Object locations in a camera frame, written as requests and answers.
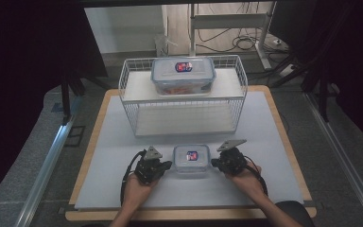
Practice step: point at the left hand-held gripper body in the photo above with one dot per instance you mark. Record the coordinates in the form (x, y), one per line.
(149, 167)

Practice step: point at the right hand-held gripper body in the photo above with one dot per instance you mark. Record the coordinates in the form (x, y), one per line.
(231, 160)

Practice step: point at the small clear food container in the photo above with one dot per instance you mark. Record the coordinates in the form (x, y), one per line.
(191, 164)

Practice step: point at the large clear food container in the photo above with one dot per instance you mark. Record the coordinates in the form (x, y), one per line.
(182, 77)

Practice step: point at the person's right hand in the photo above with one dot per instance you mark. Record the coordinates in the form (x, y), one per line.
(249, 181)

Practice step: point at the person's left hand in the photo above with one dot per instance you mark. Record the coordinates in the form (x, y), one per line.
(137, 192)

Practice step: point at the pale grey table mat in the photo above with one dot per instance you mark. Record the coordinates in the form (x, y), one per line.
(113, 151)

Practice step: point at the person's dark clothing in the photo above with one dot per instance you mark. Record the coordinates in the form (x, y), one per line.
(299, 213)

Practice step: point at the white power strip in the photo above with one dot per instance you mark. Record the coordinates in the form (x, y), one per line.
(287, 70)

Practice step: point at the black tripod stand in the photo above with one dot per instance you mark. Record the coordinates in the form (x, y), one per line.
(65, 101)

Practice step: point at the black metal stand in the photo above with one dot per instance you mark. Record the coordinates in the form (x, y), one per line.
(323, 94)

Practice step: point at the clear plastic bag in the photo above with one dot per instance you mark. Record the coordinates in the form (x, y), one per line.
(164, 45)

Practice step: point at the white metal stand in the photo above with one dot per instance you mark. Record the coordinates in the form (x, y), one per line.
(227, 20)

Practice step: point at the dark curtain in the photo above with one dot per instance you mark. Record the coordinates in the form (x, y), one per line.
(22, 63)
(353, 63)

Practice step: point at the aluminium rail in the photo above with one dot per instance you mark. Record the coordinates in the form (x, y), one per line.
(343, 151)
(44, 176)

